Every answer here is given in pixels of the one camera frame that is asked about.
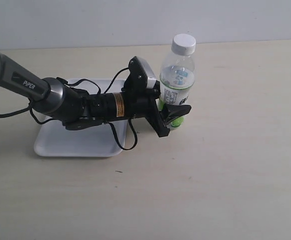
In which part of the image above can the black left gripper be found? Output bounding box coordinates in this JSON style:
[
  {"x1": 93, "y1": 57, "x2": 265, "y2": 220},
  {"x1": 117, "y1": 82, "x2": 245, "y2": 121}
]
[{"x1": 111, "y1": 82, "x2": 193, "y2": 138}]

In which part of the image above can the clear plastic bottle green label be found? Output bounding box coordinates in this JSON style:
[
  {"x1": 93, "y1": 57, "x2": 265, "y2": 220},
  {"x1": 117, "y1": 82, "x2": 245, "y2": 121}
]
[{"x1": 157, "y1": 33, "x2": 197, "y2": 131}]

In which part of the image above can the white bottle cap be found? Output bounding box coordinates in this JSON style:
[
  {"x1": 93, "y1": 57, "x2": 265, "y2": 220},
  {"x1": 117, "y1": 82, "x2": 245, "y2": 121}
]
[{"x1": 171, "y1": 33, "x2": 196, "y2": 56}]

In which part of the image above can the white rectangular tray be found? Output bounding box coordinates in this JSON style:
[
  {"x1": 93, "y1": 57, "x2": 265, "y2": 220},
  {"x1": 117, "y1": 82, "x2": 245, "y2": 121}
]
[{"x1": 34, "y1": 78, "x2": 128, "y2": 158}]

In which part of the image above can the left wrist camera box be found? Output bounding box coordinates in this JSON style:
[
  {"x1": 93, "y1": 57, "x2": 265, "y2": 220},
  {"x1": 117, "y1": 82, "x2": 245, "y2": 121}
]
[{"x1": 123, "y1": 56, "x2": 157, "y2": 92}]

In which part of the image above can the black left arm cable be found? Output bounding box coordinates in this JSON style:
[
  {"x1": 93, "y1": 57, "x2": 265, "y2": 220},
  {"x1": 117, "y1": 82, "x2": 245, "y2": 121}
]
[{"x1": 0, "y1": 67, "x2": 139, "y2": 151}]

